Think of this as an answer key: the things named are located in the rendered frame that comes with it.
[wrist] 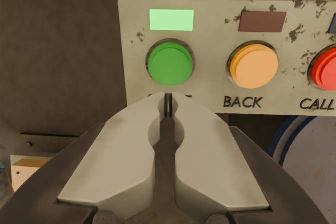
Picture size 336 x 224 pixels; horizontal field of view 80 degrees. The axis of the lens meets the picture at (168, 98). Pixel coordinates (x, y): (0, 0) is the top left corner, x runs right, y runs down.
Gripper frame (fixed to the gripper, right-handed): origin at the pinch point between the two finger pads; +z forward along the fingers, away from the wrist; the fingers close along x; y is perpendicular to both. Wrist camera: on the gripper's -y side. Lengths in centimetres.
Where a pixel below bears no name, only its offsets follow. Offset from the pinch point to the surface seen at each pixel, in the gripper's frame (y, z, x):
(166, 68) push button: 0.3, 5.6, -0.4
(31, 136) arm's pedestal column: 47, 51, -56
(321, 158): 21.6, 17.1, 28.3
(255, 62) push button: -0.5, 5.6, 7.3
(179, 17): -3.9, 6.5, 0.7
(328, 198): 29.2, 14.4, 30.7
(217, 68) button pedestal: 0.6, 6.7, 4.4
